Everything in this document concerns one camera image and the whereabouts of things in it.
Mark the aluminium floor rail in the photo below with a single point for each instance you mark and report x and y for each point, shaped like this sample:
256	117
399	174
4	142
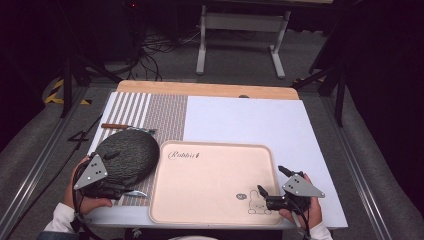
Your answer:
360	173
36	166

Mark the shiny silver pointed piece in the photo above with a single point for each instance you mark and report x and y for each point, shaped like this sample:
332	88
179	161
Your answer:
138	193

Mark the black tripod stand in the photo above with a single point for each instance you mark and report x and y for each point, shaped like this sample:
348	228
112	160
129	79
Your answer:
340	100
67	93

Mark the striped woven placemat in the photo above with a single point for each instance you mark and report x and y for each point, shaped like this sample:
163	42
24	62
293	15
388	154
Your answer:
166	116

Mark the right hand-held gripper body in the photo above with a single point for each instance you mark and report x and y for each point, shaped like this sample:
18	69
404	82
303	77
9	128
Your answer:
300	188

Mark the white metal table frame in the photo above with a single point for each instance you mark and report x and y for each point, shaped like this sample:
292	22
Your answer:
243	22

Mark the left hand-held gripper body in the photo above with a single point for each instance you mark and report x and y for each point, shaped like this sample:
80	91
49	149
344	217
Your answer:
91	173

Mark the person's right hand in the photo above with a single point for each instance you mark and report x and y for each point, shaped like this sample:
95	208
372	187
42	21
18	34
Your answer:
313	211

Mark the yellow black hazard tape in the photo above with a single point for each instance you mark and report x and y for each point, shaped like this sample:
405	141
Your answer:
55	91

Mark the beige tray with rabbit print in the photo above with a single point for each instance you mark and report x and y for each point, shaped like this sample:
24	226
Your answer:
206	186

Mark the person's left hand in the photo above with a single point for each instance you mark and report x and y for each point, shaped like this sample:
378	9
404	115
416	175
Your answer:
71	196

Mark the white board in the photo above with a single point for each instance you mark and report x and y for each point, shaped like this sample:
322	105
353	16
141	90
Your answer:
250	123

